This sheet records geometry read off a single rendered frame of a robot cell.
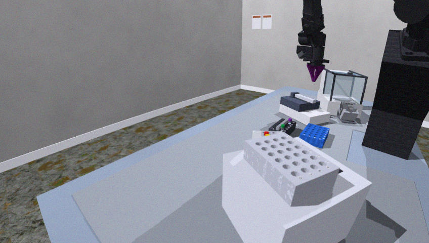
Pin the white block with round holes on base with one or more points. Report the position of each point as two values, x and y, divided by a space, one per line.
284 190

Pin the blue tube rack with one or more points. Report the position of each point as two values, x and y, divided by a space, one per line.
315 135

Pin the white block with grey holes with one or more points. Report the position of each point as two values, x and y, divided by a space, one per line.
257 134

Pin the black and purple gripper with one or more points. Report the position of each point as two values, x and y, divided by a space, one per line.
316 62

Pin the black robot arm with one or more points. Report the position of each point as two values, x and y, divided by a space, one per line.
413 40

